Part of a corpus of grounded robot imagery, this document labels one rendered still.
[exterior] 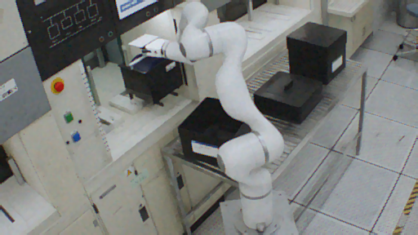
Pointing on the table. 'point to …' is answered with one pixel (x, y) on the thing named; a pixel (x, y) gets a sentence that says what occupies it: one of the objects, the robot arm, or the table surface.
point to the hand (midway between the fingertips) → (144, 44)
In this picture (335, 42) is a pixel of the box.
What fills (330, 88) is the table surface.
